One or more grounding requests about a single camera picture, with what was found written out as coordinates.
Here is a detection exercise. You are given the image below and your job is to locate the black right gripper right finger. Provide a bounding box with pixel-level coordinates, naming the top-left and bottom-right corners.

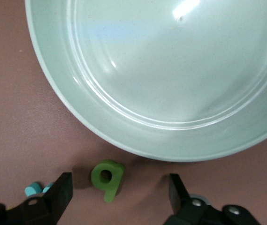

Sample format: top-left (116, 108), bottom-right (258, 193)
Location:
top-left (163, 173), bottom-right (259, 225)

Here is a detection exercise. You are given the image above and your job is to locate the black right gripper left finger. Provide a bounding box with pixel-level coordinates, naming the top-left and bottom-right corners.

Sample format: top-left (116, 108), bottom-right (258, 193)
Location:
top-left (0, 172), bottom-right (74, 225)

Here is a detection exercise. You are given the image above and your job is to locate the teal letter y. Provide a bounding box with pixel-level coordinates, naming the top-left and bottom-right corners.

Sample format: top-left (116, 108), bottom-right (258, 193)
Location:
top-left (24, 181), bottom-right (55, 197)

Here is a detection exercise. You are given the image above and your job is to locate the green letter q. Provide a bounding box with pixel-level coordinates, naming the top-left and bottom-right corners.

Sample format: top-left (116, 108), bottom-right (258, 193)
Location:
top-left (91, 159), bottom-right (126, 203)

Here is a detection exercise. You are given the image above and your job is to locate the green plate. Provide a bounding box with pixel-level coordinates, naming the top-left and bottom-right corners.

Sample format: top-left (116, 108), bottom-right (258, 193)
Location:
top-left (24, 0), bottom-right (267, 163)

